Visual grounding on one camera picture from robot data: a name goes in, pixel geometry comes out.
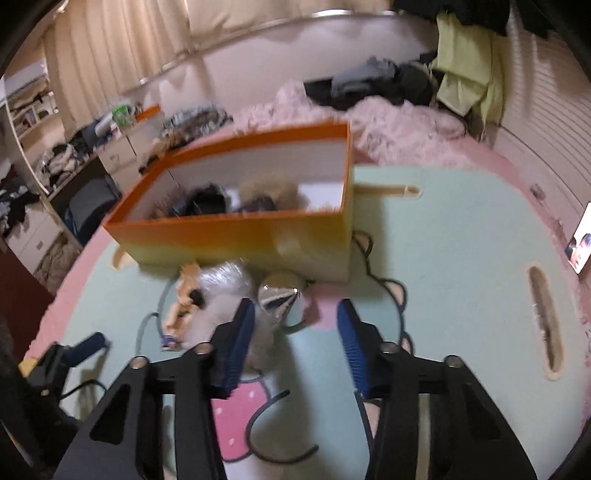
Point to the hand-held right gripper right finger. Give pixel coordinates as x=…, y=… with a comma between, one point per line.
x=348, y=346

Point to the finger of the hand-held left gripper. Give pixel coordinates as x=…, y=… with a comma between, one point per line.
x=90, y=344

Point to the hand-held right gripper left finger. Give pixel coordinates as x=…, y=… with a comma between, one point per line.
x=238, y=341

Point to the clear plastic bag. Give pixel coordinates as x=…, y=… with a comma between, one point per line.
x=226, y=279

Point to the silver cone ornament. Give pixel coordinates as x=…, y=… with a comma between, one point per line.
x=277, y=290

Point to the orange cardboard box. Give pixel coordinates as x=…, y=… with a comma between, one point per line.
x=231, y=244

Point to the dark brown fluffy pouch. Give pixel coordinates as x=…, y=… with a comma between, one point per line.
x=198, y=201

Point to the beige fluffy pouch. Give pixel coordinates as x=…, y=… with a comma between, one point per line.
x=272, y=187

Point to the dark red cabinet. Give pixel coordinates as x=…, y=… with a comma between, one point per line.
x=23, y=300

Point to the beige fuzzy throw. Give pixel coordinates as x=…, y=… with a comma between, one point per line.
x=57, y=263

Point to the dark suitcase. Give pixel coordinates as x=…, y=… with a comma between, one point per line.
x=92, y=203

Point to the black and white clothes pile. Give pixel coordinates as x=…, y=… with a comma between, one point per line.
x=62, y=161

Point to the white drawer cabinet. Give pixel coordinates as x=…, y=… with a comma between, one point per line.
x=120, y=157

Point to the grey patterned clothes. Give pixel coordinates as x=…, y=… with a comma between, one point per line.
x=194, y=120

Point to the pink floral blanket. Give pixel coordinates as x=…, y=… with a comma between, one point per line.
x=401, y=124

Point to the green cup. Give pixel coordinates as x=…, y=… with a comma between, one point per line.
x=122, y=116

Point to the smartphone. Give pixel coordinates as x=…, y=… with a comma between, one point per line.
x=579, y=244

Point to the pile of dark clothes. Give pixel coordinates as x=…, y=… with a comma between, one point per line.
x=369, y=81

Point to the light green cloth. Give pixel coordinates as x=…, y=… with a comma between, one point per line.
x=466, y=69

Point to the white slatted wardrobe door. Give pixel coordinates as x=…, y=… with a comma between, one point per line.
x=545, y=115

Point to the beige curtains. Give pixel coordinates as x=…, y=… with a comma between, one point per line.
x=138, y=41

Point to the hanging black clothes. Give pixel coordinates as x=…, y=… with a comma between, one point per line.
x=485, y=11

